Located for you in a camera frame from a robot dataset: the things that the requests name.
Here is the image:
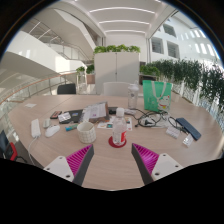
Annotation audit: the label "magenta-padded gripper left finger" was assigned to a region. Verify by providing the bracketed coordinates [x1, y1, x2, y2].
[43, 143, 95, 188]

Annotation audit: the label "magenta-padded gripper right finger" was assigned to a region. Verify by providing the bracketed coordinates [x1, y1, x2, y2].
[130, 142, 185, 186]

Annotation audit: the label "clear water bottle red label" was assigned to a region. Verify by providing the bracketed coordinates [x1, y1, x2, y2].
[111, 107, 128, 146]

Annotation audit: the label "white checked mug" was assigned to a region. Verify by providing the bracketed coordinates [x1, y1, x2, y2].
[76, 121, 97, 144]

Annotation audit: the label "teal marker pen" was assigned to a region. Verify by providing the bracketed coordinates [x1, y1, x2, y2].
[64, 124, 79, 132]

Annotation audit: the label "flat round red coaster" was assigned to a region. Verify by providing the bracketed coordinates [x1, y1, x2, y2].
[108, 135, 128, 149]

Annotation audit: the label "white computer mouse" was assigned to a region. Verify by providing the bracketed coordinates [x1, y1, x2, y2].
[44, 124, 62, 138]

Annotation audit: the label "colourful sticker sheet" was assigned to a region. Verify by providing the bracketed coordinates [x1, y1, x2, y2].
[97, 116, 133, 132]

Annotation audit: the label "small clear white pack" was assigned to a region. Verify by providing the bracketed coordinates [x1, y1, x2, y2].
[182, 133, 195, 148]

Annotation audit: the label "black notebook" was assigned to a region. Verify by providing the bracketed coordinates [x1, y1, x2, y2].
[58, 109, 84, 125]

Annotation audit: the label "white card pack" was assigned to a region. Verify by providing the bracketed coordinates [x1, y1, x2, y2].
[57, 112, 72, 123]

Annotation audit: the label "small grey oval device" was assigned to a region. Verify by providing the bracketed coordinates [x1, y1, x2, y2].
[42, 118, 52, 129]

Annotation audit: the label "white power adapter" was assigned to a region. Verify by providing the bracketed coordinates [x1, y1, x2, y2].
[124, 108, 138, 116]

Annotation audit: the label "small black red box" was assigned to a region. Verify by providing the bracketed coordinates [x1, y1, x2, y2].
[49, 110, 63, 120]

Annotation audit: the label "open paper booklet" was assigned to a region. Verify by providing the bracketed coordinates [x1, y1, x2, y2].
[80, 101, 110, 124]

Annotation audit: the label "white power strip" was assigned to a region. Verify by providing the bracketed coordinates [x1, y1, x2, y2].
[30, 118, 42, 139]

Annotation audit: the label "green tote bag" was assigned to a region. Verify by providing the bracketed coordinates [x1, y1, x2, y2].
[142, 79, 173, 113]

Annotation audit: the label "clear shaker bottle white lid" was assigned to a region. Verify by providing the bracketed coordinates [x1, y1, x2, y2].
[127, 83, 140, 110]

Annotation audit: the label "red and dark chair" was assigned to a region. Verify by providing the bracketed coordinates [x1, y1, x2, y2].
[0, 129, 19, 162]

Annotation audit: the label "black chair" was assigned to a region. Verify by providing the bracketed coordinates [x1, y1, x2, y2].
[56, 83, 77, 95]

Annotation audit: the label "white chair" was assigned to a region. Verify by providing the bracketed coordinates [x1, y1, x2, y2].
[102, 81, 130, 98]

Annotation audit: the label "brown planter with plant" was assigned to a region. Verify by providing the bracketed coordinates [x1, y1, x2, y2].
[85, 64, 96, 85]

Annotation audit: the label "green plant on white stand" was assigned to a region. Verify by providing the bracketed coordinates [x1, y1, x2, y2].
[75, 65, 87, 94]

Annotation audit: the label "white cabinet with plants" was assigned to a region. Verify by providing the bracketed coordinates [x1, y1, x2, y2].
[93, 44, 141, 95]

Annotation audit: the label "row of green hedge plants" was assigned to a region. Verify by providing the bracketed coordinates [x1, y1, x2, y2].
[139, 58, 224, 111]

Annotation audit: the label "tangled black cables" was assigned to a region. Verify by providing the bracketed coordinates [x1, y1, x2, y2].
[131, 108, 183, 129]

